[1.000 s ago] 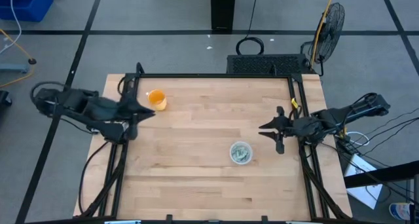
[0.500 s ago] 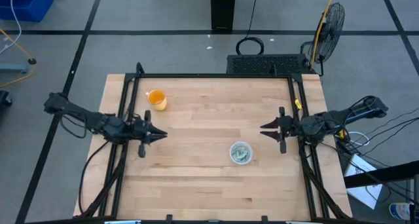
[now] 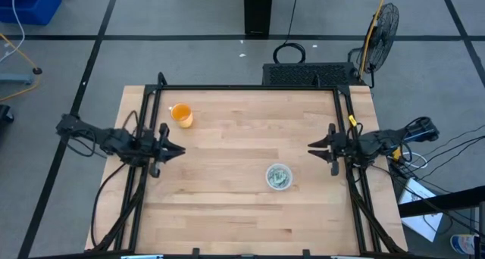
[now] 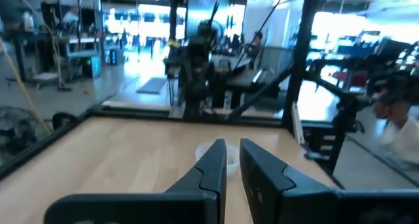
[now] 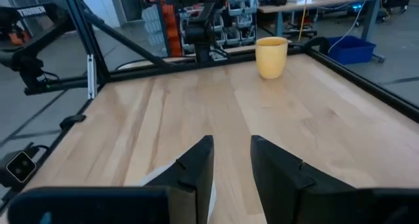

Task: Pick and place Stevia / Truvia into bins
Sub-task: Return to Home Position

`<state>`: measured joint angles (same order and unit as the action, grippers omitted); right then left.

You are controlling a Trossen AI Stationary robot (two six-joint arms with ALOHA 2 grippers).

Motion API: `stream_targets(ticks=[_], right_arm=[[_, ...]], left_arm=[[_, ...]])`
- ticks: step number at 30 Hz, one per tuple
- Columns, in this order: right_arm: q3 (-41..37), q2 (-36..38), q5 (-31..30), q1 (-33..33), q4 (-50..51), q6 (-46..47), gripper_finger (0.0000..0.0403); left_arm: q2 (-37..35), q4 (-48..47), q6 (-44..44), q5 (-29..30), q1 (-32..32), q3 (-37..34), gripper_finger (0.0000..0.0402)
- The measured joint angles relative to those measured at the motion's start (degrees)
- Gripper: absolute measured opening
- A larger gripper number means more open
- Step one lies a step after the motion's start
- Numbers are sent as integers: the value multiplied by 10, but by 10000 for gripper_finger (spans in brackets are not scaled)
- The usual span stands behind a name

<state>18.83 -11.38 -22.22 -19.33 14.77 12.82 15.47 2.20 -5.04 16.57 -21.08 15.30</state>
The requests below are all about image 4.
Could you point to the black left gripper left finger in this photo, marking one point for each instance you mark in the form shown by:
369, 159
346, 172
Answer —
209, 178

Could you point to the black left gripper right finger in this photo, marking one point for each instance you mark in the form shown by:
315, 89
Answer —
268, 184

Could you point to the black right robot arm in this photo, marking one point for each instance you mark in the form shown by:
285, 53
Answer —
196, 103

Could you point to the clear plastic cup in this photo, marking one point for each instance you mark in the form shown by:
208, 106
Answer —
233, 161

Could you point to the black desk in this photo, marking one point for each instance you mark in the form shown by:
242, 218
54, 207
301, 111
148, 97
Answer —
248, 83

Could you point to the person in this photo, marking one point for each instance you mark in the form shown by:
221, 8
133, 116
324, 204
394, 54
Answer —
406, 139
257, 44
70, 17

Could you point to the grey workbench cart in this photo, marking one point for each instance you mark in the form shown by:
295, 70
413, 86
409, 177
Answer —
82, 50

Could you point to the person's hand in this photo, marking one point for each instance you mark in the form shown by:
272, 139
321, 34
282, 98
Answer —
383, 110

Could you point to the white low step stool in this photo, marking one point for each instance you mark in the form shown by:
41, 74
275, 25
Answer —
46, 78

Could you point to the black floor fan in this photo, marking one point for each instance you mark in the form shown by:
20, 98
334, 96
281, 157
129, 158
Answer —
16, 129

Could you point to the black aluminium table frame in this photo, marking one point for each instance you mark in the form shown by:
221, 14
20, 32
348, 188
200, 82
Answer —
301, 53

